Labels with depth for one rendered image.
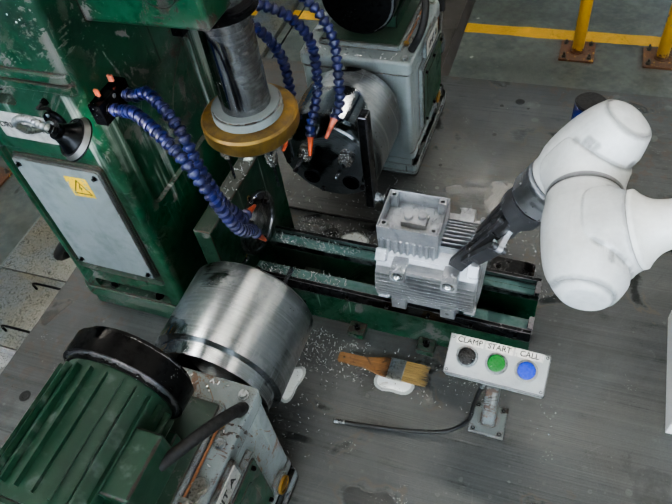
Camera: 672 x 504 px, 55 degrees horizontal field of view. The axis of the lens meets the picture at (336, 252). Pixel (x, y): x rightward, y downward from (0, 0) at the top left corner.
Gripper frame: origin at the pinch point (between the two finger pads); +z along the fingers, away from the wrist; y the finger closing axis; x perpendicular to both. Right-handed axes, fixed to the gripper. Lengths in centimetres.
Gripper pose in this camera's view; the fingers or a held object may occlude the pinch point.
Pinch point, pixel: (465, 256)
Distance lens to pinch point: 120.9
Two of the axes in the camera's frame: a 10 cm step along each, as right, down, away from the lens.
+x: 8.7, 4.8, 1.2
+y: -3.4, 7.5, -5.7
